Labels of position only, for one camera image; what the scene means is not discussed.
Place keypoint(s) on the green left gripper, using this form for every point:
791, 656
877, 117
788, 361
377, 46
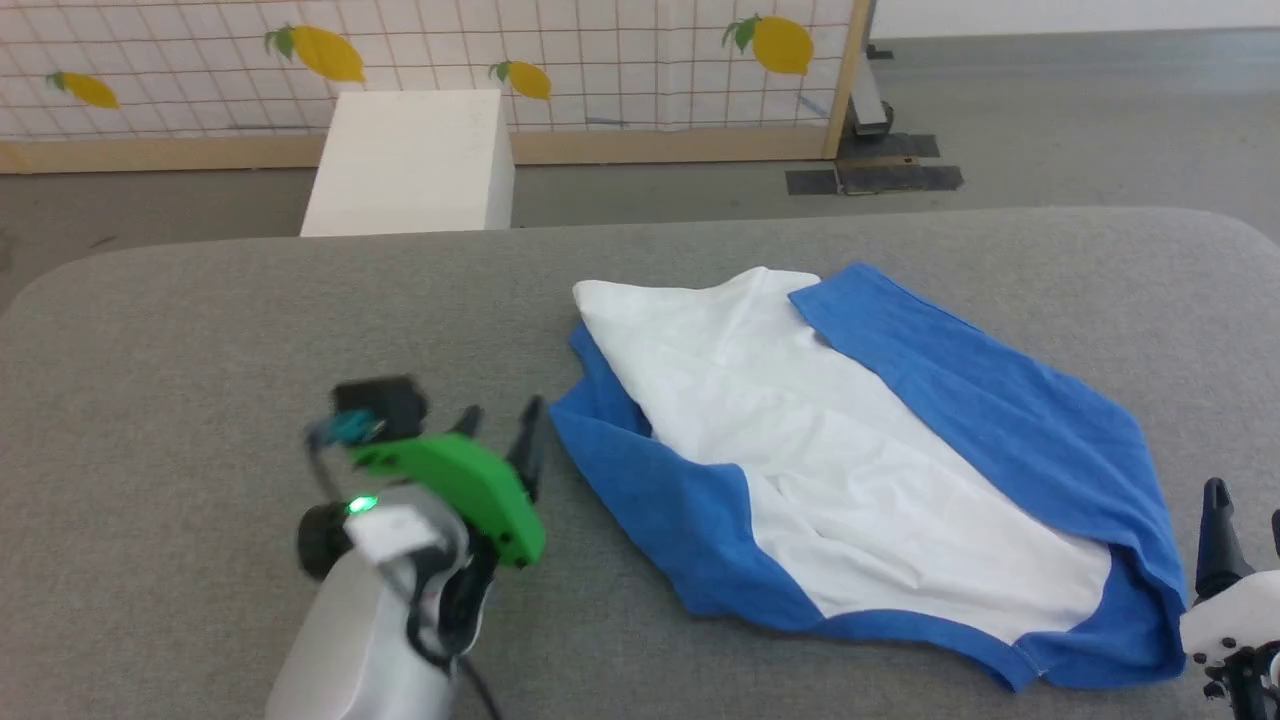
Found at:
460, 480

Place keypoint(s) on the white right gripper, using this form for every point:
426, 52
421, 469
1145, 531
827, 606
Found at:
1240, 615

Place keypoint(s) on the blue and white T-shirt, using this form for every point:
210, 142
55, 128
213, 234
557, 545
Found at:
850, 450

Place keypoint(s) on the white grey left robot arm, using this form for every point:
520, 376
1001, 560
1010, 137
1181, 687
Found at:
350, 630

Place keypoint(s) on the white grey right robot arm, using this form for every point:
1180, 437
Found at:
1245, 685

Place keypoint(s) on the white rectangular block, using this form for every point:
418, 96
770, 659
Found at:
410, 160

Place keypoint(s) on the grey fabric sofa seat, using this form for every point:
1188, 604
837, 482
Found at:
200, 330

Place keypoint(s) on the large yellow lemon sticker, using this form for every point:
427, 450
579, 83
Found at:
330, 55

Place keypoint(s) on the black floor tape patch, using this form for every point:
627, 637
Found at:
905, 177

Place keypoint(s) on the metal stand foot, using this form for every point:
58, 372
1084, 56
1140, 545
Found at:
868, 100

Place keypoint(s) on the small yellow lemon sticker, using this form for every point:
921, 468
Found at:
90, 92

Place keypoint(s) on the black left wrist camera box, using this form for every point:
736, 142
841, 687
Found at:
385, 402

